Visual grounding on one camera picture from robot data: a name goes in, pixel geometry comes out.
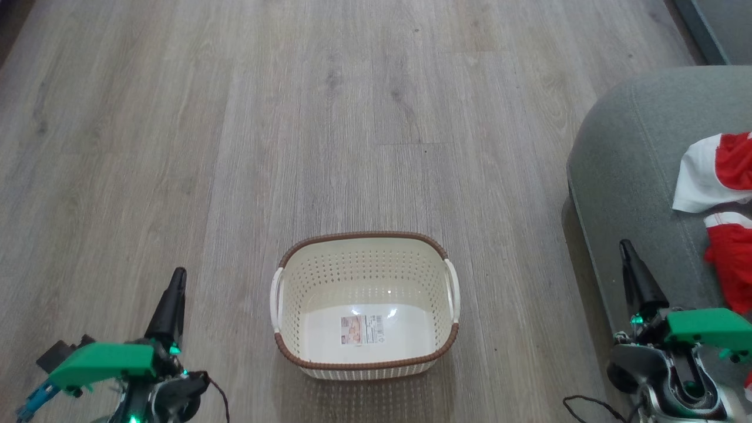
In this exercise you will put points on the paper label sticker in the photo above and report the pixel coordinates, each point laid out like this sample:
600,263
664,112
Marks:
362,329

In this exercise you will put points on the grey fabric sofa seat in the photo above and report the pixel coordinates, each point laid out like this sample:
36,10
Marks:
634,176

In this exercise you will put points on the white and red garment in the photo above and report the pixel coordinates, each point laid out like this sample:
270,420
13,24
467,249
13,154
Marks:
705,170

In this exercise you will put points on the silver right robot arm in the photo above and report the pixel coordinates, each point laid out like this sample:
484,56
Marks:
675,388

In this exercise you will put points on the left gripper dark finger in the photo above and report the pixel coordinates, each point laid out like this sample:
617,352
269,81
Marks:
169,305

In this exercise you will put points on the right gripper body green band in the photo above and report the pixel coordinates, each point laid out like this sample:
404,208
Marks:
708,329

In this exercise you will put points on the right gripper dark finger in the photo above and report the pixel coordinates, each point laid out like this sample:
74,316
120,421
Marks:
640,282

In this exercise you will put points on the red garment with white band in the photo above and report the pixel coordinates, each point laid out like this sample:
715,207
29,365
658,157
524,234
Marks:
734,258

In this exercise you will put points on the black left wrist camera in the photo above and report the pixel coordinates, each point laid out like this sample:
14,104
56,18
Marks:
59,352

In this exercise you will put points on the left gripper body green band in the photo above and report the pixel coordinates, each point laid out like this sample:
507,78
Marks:
103,359

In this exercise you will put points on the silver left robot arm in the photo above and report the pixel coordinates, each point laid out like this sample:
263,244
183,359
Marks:
170,399

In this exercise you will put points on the cream laundry basket brown rim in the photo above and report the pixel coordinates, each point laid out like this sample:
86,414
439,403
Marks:
364,305

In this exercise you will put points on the dark grey furniture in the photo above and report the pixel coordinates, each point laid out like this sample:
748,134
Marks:
722,26

